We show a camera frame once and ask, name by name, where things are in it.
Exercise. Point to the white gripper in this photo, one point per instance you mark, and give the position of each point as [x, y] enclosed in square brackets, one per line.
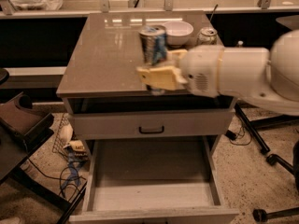
[201, 68]

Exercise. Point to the blue silver redbull can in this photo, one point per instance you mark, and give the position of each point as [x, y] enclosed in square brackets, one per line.
[153, 41]

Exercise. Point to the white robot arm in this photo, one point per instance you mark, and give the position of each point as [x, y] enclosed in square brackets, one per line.
[266, 78]

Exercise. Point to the white green soda can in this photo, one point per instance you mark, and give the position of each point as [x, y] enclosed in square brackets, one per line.
[207, 36]

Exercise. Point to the grey closed top drawer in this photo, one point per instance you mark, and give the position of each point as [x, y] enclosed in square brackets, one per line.
[176, 123]

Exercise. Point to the grey open middle drawer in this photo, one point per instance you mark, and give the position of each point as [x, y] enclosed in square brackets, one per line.
[153, 181]

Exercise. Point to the white ceramic bowl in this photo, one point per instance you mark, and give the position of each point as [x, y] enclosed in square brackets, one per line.
[177, 32]

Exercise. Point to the grey cabinet with glossy top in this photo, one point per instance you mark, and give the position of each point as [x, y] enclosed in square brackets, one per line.
[101, 75]

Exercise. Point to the clear plastic water bottle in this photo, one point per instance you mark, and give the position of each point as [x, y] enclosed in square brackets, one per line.
[240, 43]

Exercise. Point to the thin metal rod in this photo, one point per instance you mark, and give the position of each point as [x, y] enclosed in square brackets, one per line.
[213, 13]

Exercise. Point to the black tripod legs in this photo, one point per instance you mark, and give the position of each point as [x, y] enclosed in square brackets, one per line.
[260, 215]

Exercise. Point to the dark wooden chair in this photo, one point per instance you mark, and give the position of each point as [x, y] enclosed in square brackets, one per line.
[23, 126]

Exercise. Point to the black drawer handle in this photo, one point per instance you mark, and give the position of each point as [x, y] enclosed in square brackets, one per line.
[156, 130]

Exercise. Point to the black power adapter with cable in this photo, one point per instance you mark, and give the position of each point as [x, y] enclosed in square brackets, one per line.
[241, 138]

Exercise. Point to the wire mesh basket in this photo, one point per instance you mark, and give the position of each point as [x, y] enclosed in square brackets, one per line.
[66, 142]

